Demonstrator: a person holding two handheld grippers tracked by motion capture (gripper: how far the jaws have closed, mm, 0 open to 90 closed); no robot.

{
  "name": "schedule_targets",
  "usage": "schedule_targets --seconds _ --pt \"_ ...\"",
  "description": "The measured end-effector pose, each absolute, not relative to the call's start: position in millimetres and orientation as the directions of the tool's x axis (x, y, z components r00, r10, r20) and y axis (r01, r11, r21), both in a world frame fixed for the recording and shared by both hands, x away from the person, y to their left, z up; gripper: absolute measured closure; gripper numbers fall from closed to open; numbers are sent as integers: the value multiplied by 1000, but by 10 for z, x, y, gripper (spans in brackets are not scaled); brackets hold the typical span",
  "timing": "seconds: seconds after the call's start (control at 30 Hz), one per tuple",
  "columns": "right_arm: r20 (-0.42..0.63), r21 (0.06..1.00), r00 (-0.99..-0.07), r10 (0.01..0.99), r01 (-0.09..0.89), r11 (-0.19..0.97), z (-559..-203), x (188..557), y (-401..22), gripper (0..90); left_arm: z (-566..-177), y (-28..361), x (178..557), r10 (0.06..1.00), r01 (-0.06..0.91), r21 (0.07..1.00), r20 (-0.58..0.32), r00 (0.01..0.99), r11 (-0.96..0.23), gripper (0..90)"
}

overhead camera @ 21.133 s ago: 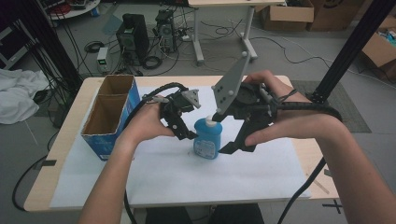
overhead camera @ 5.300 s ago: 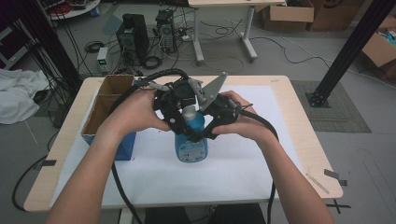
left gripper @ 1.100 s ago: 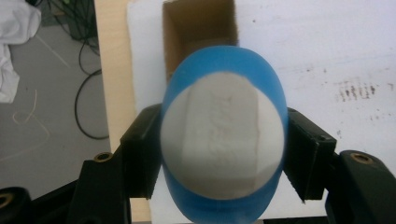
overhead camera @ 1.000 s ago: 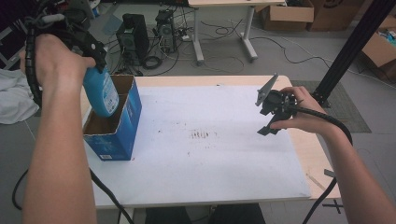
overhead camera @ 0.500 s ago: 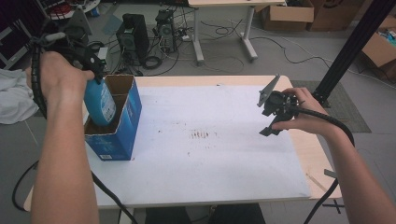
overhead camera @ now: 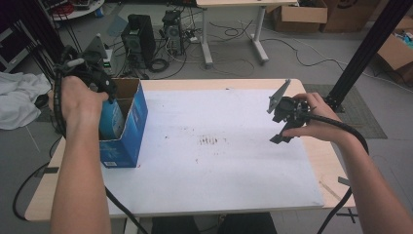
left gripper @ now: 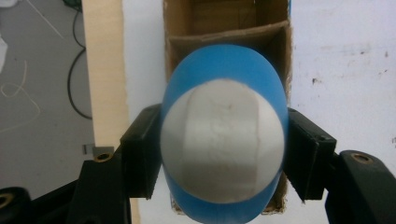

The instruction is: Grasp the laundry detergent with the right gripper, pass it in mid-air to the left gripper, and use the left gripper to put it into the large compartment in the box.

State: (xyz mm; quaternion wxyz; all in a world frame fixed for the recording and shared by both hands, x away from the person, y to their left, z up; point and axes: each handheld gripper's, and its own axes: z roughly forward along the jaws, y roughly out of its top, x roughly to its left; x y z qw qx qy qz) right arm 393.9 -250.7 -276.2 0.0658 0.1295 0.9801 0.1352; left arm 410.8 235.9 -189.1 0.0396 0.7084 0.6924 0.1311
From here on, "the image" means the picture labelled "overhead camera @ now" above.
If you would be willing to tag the open computer tower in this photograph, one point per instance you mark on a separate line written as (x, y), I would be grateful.
(173, 31)

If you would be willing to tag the person's left hand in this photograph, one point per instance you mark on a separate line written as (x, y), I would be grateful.
(81, 107)

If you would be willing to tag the black computer tower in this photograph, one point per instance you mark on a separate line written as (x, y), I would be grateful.
(139, 39)

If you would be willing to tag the cardboard box with blue contents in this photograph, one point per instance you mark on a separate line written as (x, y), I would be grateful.
(394, 52)

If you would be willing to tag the tall cardboard box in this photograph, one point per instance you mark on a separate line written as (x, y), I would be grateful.
(347, 14)

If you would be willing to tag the white power supply unit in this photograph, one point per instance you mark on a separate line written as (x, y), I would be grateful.
(108, 63)

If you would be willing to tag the round white table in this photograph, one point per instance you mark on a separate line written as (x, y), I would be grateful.
(78, 11)

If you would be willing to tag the open cardboard box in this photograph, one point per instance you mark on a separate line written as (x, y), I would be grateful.
(300, 18)

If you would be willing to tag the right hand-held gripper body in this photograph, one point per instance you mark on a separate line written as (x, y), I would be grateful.
(292, 112)

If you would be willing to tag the blue plastic bottle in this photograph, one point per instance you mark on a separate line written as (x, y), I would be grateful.
(110, 123)

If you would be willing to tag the white power strip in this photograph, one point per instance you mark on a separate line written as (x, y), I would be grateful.
(193, 39)

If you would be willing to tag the black metal stand post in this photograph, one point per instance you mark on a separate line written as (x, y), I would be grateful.
(42, 32)
(367, 48)

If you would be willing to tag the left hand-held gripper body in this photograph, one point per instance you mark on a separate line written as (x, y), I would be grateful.
(94, 73)

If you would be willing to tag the white cloth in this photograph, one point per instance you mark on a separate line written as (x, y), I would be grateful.
(18, 97)

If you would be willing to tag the person's right hand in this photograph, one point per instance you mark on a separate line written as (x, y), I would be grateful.
(324, 130)

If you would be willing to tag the white table mat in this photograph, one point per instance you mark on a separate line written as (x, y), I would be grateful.
(211, 175)

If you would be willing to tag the white-legged desk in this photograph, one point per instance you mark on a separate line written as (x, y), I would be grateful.
(259, 39)

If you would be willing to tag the grey floor mat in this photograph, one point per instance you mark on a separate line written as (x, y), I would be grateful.
(363, 113)

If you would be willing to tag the person's dark-clothed legs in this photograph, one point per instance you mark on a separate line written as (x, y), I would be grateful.
(214, 224)

